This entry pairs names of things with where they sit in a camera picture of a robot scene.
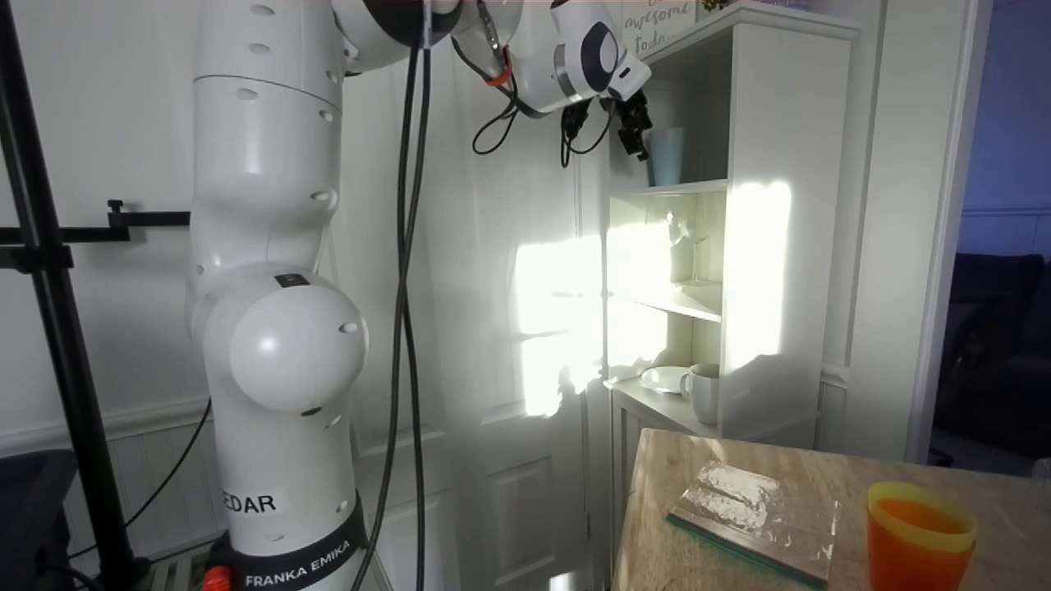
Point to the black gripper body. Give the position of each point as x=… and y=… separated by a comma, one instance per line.
x=632, y=111

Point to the light blue plastic cup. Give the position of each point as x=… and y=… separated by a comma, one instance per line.
x=665, y=159

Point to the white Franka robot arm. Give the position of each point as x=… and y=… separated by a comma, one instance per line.
x=273, y=297

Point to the orange plastic cup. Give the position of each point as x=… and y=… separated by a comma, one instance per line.
x=918, y=542

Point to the white lettered sign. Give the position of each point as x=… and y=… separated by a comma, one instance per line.
x=660, y=14

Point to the white open shelf cabinet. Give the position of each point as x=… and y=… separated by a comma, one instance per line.
x=766, y=241

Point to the white bowl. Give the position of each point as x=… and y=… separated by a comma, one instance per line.
x=665, y=380

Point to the clear plastic sheet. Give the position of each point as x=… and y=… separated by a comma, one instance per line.
x=758, y=513

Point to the black tripod stand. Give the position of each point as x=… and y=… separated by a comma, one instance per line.
x=59, y=331

